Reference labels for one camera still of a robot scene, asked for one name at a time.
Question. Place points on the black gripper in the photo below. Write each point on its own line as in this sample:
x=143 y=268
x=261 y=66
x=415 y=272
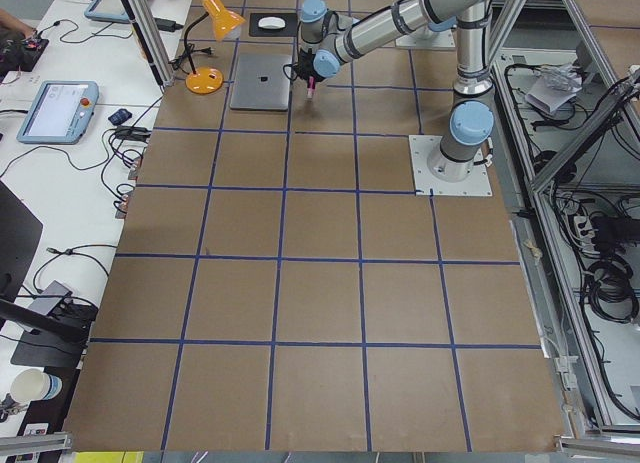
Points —
x=306 y=68

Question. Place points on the pink marker pen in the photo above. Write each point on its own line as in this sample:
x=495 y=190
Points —
x=310 y=88

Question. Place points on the white computer mouse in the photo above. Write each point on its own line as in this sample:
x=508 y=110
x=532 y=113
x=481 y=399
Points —
x=271 y=23

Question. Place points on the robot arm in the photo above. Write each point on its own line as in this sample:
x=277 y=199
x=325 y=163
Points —
x=329 y=40

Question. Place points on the black mousepad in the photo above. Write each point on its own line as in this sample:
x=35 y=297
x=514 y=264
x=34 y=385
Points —
x=290 y=30

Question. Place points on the silver laptop notebook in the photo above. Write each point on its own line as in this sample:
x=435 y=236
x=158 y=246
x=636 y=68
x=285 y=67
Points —
x=261 y=83

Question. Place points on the black power adapter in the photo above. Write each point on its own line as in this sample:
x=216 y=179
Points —
x=167 y=25

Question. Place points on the small blue device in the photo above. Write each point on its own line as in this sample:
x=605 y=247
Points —
x=120 y=116

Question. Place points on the blue teach pendant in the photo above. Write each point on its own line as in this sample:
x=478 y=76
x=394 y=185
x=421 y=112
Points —
x=60 y=113
x=110 y=11

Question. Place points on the white paper stack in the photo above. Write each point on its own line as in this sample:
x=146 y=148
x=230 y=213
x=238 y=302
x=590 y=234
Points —
x=555 y=86

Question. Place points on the seated person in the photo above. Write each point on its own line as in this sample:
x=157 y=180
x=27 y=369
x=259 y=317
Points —
x=14 y=55

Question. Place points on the grey usb hub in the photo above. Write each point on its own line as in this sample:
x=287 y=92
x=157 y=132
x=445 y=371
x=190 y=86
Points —
x=45 y=302

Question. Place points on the black monitor stand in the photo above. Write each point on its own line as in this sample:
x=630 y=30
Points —
x=57 y=340

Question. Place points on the white paper cup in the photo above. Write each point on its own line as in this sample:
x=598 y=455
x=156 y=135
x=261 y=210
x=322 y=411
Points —
x=35 y=385

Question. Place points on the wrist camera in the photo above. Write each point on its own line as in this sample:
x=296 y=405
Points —
x=293 y=71

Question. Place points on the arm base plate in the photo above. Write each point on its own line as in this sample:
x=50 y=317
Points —
x=426 y=183
x=427 y=39

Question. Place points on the aluminium frame post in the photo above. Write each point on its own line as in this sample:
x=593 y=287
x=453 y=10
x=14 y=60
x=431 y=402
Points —
x=148 y=35

